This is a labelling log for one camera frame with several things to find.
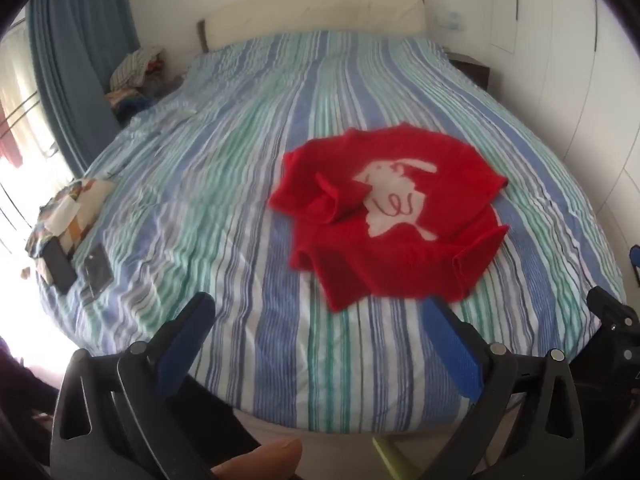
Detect red knit sweater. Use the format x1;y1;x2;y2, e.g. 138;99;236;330
269;124;509;312

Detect pile of clothes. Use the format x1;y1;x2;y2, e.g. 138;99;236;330
105;46;183;112

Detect person's left hand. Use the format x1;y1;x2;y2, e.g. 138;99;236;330
212;438;303;480

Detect black smartphone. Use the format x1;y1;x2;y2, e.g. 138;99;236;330
42;236;77;295

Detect colourful patterned cushion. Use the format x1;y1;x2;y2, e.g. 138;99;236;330
25;179;115;259

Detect white wardrobe doors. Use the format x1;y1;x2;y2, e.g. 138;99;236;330
487;0;640;221

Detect dark wooden nightstand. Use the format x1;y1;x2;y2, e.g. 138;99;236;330
446;51;490;91

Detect striped blue green bedspread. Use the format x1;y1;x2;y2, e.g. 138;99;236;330
40;32;625;434

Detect red garment on balcony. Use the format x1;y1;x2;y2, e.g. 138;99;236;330
0;106;23;168

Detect cream padded headboard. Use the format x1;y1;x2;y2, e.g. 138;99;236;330
196;0;427;52

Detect teal curtain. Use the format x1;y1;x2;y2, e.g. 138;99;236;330
26;0;140;177

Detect wall socket with blue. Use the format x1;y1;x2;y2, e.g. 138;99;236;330
435;11;465;32

